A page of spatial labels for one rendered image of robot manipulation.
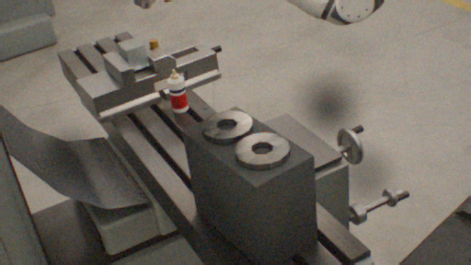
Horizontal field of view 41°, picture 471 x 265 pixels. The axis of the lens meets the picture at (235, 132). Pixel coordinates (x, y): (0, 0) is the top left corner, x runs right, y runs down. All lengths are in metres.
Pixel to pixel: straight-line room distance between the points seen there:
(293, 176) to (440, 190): 1.74
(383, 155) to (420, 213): 0.41
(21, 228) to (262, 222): 0.51
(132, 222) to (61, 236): 0.22
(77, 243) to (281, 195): 0.67
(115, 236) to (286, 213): 0.52
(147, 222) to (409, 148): 1.72
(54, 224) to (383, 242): 1.30
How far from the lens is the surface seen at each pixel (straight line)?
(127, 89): 1.55
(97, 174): 1.48
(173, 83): 1.49
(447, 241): 1.60
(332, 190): 1.69
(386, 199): 1.86
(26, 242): 1.31
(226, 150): 1.04
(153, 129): 1.48
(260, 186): 0.96
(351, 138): 1.83
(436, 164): 2.84
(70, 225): 1.59
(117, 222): 1.41
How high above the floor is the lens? 1.68
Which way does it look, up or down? 33 degrees down
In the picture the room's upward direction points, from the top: 7 degrees counter-clockwise
